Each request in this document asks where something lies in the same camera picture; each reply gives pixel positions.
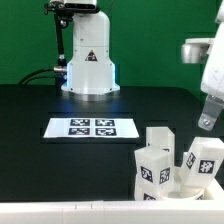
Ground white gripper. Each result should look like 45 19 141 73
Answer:
197 9 224 132

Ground white round stool seat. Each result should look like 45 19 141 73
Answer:
133 166 205 202

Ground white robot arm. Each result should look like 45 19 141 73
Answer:
62 0 224 131

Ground white L-shaped obstacle fence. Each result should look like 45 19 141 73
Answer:
0 180 224 224

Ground white marker sheet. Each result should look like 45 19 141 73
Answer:
44 118 139 138

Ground black cables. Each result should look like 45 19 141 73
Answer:
17 66 68 87

